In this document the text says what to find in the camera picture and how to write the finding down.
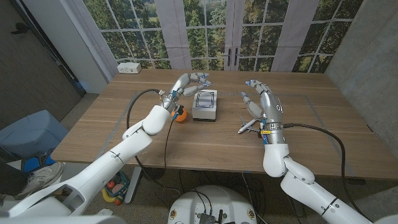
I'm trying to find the printed window garden backdrop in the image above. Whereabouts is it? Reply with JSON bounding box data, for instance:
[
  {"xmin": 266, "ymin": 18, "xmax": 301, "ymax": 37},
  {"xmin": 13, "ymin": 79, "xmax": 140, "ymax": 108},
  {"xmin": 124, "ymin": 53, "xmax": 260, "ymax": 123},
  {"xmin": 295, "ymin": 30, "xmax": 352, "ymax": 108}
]
[{"xmin": 67, "ymin": 0, "xmax": 364, "ymax": 74}]

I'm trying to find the orange ball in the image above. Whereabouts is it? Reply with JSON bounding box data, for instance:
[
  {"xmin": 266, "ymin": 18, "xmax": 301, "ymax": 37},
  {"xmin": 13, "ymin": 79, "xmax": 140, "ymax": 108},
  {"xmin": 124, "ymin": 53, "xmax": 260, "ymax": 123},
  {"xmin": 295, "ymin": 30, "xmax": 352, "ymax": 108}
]
[{"xmin": 170, "ymin": 106, "xmax": 188, "ymax": 123}]

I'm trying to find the white square box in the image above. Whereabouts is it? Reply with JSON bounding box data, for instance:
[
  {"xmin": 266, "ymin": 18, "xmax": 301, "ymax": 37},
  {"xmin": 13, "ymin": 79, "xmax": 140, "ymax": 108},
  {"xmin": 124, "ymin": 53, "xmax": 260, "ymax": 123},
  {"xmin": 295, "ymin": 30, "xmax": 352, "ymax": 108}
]
[{"xmin": 192, "ymin": 89, "xmax": 218, "ymax": 122}]

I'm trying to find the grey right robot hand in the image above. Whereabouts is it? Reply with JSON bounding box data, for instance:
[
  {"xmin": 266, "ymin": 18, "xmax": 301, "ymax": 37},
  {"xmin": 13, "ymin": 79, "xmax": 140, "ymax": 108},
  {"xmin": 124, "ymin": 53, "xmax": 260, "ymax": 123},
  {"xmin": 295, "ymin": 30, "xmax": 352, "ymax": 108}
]
[{"xmin": 241, "ymin": 79, "xmax": 284, "ymax": 125}]

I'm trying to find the basket of toys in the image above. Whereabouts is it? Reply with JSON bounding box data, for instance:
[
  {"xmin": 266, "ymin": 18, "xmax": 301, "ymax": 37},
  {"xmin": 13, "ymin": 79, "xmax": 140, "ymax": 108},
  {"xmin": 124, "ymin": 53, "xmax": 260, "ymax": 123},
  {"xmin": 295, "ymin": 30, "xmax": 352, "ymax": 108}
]
[{"xmin": 102, "ymin": 170, "xmax": 131, "ymax": 206}]

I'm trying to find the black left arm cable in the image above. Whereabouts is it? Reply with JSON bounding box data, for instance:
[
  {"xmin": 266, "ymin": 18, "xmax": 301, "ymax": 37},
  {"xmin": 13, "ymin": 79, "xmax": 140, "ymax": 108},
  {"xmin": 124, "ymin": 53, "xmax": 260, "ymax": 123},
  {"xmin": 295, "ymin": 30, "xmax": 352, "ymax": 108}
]
[{"xmin": 126, "ymin": 88, "xmax": 164, "ymax": 131}]

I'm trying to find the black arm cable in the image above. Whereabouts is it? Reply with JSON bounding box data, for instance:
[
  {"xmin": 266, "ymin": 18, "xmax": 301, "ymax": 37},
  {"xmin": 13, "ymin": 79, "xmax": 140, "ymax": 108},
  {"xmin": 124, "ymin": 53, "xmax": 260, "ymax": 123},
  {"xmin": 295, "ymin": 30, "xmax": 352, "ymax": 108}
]
[
  {"xmin": 126, "ymin": 88, "xmax": 164, "ymax": 131},
  {"xmin": 281, "ymin": 123, "xmax": 374, "ymax": 223}
]

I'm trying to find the white table leg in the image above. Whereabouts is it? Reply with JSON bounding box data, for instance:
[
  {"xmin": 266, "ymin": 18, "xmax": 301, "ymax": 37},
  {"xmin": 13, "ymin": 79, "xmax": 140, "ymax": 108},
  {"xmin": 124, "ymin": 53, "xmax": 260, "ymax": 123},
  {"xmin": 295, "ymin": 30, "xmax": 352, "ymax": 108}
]
[{"xmin": 124, "ymin": 166, "xmax": 144, "ymax": 205}]

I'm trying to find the white toy airplane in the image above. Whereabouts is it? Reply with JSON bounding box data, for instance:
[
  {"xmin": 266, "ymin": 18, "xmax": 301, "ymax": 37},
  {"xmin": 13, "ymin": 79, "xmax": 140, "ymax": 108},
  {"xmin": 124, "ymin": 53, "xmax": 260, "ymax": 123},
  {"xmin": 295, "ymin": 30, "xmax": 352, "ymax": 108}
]
[{"xmin": 238, "ymin": 116, "xmax": 262, "ymax": 134}]

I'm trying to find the black round grille device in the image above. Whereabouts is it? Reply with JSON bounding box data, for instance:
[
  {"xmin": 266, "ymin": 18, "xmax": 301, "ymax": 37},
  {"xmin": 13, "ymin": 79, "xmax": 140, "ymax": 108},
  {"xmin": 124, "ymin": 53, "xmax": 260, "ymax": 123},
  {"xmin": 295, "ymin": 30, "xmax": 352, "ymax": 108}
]
[{"xmin": 142, "ymin": 167, "xmax": 167, "ymax": 181}]

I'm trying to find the dark trouser leg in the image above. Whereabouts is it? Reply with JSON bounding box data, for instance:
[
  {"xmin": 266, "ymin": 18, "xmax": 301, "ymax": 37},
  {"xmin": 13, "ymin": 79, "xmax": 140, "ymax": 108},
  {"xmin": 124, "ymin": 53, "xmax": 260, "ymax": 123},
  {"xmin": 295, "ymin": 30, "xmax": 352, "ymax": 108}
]
[{"xmin": 0, "ymin": 161, "xmax": 29, "ymax": 197}]

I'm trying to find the white power strip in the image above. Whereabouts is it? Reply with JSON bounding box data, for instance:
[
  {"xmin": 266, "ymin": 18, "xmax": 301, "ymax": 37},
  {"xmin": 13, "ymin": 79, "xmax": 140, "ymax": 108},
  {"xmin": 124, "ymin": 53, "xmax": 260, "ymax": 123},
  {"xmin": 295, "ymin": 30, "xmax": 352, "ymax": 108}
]
[{"xmin": 116, "ymin": 62, "xmax": 142, "ymax": 75}]

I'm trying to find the grey sneaker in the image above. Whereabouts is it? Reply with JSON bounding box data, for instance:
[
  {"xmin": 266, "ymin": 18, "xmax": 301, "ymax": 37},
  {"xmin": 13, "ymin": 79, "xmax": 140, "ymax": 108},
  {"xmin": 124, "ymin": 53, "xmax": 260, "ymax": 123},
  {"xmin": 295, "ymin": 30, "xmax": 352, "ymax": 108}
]
[{"xmin": 12, "ymin": 161, "xmax": 65, "ymax": 201}]

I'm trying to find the dark wooden door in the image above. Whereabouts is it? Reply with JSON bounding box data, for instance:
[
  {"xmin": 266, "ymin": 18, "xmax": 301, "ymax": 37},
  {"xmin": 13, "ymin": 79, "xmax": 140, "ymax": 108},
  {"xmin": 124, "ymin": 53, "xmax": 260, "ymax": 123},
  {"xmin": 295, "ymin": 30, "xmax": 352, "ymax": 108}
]
[{"xmin": 0, "ymin": 0, "xmax": 86, "ymax": 131}]

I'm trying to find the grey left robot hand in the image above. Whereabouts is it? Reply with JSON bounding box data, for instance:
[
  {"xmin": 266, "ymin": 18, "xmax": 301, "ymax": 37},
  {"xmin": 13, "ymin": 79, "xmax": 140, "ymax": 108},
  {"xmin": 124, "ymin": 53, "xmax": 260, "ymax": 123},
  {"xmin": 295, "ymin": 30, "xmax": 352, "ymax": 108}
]
[{"xmin": 161, "ymin": 72, "xmax": 212, "ymax": 110}]

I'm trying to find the black door handle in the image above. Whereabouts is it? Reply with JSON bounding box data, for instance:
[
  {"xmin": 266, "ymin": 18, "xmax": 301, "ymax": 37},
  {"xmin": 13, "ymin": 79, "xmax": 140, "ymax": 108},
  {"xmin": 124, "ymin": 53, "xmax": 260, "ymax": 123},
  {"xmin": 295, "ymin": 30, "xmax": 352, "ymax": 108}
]
[{"xmin": 11, "ymin": 22, "xmax": 31, "ymax": 35}]

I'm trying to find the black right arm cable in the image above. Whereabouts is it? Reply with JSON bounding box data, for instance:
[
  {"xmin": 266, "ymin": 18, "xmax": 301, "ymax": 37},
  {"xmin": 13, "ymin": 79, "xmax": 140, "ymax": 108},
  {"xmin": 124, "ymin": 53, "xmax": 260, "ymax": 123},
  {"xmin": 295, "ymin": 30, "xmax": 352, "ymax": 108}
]
[{"xmin": 281, "ymin": 123, "xmax": 374, "ymax": 223}]

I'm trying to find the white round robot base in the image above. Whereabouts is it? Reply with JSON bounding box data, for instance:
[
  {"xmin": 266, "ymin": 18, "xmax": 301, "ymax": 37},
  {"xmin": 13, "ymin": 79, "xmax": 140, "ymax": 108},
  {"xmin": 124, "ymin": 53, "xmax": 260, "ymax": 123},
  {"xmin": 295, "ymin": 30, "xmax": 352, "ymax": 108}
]
[{"xmin": 167, "ymin": 185, "xmax": 258, "ymax": 224}]

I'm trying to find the yellow toy banana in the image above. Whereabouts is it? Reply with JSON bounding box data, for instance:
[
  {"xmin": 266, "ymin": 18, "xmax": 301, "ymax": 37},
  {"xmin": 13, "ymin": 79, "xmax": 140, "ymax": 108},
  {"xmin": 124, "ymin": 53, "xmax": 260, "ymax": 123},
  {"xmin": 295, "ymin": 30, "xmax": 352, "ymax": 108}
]
[{"xmin": 101, "ymin": 189, "xmax": 116, "ymax": 203}]

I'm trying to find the white paper sheet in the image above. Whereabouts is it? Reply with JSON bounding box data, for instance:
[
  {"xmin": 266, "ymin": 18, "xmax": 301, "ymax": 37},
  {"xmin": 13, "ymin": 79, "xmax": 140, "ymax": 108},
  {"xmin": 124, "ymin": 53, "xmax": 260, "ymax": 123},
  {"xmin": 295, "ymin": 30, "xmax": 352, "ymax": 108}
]
[{"xmin": 93, "ymin": 208, "xmax": 114, "ymax": 217}]

